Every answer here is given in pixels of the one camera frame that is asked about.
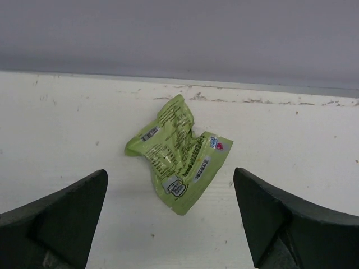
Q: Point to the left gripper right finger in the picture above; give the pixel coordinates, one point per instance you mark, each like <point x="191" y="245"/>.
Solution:
<point x="286" y="231"/>

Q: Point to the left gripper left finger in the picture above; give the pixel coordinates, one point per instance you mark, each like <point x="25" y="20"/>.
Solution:
<point x="57" y="230"/>

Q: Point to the green snack packet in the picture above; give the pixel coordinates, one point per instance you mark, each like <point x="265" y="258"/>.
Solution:
<point x="183" y="164"/>

